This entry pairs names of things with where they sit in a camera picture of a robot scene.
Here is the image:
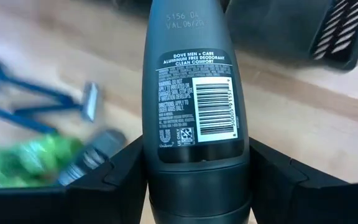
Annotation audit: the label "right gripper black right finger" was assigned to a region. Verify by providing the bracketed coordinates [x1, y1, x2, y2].
[249, 136, 358, 224]

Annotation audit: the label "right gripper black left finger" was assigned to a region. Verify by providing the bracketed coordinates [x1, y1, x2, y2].
[0, 135, 149, 224]

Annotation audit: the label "dark grey deodorant stick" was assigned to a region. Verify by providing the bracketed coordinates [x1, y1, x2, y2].
[141, 0, 253, 224]
[56, 128, 127, 187]

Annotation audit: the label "blue pens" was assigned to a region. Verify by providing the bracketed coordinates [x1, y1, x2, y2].
[12, 81, 101, 122]

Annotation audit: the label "blue disposable razor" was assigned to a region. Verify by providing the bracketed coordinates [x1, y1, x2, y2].
[0, 93, 57, 134]
[0, 60, 77, 106]

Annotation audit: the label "green travel bottle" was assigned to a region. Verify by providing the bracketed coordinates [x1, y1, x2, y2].
[0, 132, 85, 189]

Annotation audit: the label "black plastic slotted basket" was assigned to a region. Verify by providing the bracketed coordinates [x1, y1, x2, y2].
[225, 0, 358, 71]

